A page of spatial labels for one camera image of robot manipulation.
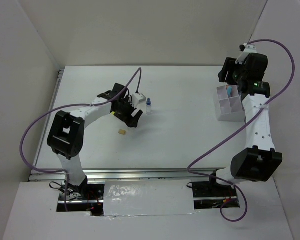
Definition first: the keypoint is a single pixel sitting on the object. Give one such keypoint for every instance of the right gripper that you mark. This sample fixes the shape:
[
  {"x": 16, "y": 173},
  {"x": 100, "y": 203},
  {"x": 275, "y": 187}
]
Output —
[{"x": 230, "y": 65}]

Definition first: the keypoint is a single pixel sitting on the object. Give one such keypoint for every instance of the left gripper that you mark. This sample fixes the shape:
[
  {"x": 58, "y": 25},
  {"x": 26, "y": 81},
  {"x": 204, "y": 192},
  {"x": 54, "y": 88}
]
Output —
[{"x": 131, "y": 122}]

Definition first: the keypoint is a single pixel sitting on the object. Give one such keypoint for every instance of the light blue highlighter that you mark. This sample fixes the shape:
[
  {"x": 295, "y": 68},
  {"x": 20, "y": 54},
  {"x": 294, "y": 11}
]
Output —
[{"x": 229, "y": 91}]

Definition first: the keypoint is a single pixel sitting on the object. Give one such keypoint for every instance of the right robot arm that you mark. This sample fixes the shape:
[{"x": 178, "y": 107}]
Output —
[{"x": 259, "y": 160}]

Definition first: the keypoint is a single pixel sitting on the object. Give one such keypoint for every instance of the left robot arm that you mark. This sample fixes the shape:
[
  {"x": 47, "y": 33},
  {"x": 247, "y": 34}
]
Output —
[{"x": 66, "y": 136}]

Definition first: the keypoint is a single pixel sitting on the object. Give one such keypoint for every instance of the tan eraser block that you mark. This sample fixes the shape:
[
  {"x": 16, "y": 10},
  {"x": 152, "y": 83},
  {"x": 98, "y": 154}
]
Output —
[{"x": 122, "y": 132}]

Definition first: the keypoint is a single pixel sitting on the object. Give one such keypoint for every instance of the small blue cap bottle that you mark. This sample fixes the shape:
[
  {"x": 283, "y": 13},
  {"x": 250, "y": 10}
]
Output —
[{"x": 148, "y": 107}]

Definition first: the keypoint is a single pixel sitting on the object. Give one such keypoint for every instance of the white compartment organizer box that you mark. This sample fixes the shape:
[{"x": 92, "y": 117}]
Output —
[{"x": 228, "y": 109}]

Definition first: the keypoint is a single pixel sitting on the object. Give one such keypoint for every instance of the white cover plate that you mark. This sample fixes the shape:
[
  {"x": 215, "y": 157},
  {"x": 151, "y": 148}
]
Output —
[{"x": 147, "y": 198}]

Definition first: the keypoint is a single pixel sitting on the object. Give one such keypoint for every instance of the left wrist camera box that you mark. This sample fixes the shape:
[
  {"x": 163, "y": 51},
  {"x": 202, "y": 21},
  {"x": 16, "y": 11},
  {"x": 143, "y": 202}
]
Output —
[{"x": 138, "y": 98}]

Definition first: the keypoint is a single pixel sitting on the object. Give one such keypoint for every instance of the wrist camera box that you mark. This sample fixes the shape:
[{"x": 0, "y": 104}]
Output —
[
  {"x": 138, "y": 98},
  {"x": 245, "y": 50}
]

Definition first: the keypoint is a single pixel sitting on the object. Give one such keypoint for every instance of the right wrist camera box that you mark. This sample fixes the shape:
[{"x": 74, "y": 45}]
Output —
[{"x": 245, "y": 50}]

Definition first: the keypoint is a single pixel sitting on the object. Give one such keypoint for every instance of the aluminium rail frame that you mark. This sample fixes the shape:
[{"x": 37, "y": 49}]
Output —
[{"x": 180, "y": 130}]

